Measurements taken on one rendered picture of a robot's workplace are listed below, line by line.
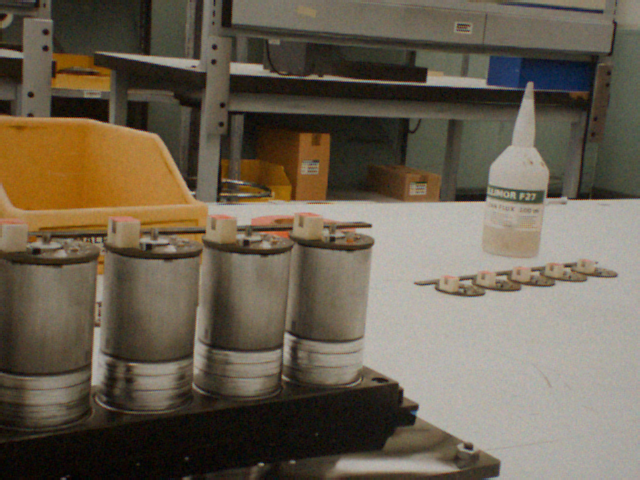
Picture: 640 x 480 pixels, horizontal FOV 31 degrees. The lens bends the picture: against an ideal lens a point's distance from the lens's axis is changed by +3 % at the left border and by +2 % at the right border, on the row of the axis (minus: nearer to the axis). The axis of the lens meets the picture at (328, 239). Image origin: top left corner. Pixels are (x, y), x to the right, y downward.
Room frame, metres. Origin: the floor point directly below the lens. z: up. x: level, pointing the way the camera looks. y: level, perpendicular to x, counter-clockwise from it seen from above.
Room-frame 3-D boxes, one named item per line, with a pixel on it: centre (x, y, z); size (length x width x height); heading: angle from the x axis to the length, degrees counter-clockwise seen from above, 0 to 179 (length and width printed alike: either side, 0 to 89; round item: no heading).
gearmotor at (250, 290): (0.30, 0.02, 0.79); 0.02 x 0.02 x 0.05
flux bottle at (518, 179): (0.66, -0.11, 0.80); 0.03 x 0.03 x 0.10
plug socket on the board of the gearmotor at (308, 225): (0.31, 0.01, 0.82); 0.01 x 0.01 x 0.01; 35
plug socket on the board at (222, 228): (0.30, 0.03, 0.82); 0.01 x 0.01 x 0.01; 35
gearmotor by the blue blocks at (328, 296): (0.32, 0.00, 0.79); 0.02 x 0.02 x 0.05
